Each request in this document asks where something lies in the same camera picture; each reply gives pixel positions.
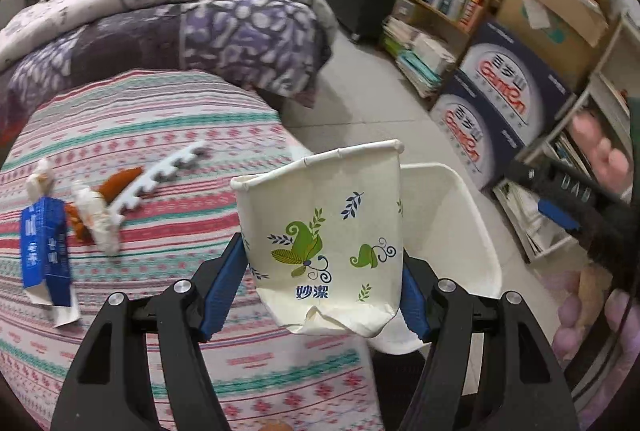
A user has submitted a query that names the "tissue wad with peel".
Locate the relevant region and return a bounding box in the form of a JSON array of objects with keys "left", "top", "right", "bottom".
[{"left": 65, "top": 178, "right": 122, "bottom": 257}]

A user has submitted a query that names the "white trash bin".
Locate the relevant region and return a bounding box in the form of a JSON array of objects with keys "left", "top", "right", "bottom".
[{"left": 369, "top": 161, "right": 504, "bottom": 355}]

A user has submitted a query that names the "orange peel piece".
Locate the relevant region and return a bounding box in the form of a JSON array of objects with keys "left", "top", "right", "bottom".
[{"left": 96, "top": 167, "right": 143, "bottom": 205}]

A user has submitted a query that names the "upper Ganten cardboard box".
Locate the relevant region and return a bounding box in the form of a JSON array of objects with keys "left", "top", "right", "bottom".
[{"left": 460, "top": 21, "right": 575, "bottom": 145}]

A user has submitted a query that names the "lower Ganten cardboard box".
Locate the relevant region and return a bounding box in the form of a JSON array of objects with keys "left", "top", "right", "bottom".
[{"left": 431, "top": 70, "right": 524, "bottom": 191}]

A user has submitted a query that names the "white shelf unit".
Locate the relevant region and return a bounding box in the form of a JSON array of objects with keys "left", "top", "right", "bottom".
[{"left": 492, "top": 12, "right": 639, "bottom": 263}]

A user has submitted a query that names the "tissue ball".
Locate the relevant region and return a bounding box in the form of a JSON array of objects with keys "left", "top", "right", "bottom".
[{"left": 25, "top": 158, "right": 54, "bottom": 204}]

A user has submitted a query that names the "blue carton box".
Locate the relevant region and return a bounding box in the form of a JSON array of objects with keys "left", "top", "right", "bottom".
[{"left": 20, "top": 196, "right": 72, "bottom": 295}]

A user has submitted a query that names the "crushed paper cup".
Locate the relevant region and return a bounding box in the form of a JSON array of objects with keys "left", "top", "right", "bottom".
[{"left": 230, "top": 140, "right": 404, "bottom": 338}]

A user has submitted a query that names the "ganten cardboard box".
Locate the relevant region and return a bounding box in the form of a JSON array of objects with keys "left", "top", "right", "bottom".
[
  {"left": 431, "top": 70, "right": 524, "bottom": 191},
  {"left": 460, "top": 21, "right": 575, "bottom": 145}
]

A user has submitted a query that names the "operator hand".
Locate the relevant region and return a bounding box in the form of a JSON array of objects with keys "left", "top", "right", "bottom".
[{"left": 552, "top": 112, "right": 634, "bottom": 362}]

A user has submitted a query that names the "patterned tablecloth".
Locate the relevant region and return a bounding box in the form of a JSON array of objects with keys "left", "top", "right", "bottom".
[{"left": 1, "top": 72, "right": 383, "bottom": 430}]

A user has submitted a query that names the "bed with purple bedding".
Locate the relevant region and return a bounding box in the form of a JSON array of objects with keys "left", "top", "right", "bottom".
[{"left": 1, "top": 0, "right": 334, "bottom": 143}]

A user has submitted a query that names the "brown cardboard box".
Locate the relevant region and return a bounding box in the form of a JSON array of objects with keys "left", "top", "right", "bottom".
[{"left": 496, "top": 0, "right": 610, "bottom": 90}]

